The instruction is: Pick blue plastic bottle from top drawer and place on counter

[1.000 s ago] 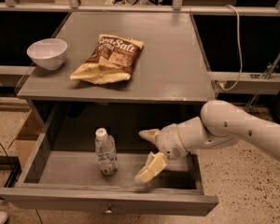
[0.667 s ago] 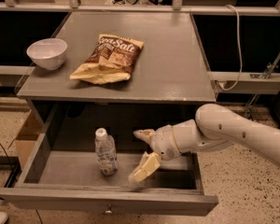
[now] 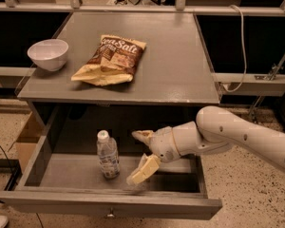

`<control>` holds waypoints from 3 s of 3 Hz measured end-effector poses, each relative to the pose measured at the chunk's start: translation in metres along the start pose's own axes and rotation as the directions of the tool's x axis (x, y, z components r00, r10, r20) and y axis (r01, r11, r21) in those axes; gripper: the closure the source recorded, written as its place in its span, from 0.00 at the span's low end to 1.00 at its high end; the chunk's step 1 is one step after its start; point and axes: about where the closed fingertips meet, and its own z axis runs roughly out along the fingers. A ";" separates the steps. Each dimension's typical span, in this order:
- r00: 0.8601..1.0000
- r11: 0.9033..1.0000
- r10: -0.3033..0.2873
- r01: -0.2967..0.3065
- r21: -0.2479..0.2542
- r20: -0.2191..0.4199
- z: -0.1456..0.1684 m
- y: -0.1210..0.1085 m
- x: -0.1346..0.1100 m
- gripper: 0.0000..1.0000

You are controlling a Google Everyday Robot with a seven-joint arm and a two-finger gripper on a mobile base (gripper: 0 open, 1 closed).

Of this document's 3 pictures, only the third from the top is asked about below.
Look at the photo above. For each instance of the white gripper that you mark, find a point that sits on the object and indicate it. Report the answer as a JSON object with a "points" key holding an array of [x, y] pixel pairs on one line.
{"points": [[162, 143]]}

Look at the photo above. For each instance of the clear plastic water bottle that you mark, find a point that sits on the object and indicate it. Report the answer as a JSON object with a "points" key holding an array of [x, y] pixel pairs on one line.
{"points": [[107, 151]]}

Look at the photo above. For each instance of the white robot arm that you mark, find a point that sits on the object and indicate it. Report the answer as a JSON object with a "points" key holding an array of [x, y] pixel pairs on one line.
{"points": [[213, 131]]}

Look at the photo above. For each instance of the metal drawer knob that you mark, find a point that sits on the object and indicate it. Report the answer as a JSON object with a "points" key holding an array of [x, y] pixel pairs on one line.
{"points": [[110, 214]]}

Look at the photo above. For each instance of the grey cabinet counter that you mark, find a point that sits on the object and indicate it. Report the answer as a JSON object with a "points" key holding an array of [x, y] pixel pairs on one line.
{"points": [[162, 52]]}

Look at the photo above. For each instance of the open grey top drawer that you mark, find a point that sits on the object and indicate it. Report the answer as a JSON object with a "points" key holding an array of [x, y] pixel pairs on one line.
{"points": [[64, 175]]}

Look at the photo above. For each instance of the sea salt chips bag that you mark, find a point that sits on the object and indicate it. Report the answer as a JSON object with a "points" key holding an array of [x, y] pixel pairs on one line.
{"points": [[114, 62]]}

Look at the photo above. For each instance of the cardboard box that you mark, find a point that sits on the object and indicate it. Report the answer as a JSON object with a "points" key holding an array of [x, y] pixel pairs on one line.
{"points": [[27, 140]]}

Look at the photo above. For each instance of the white bowl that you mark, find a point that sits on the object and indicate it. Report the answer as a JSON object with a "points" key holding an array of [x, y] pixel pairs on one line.
{"points": [[50, 54]]}

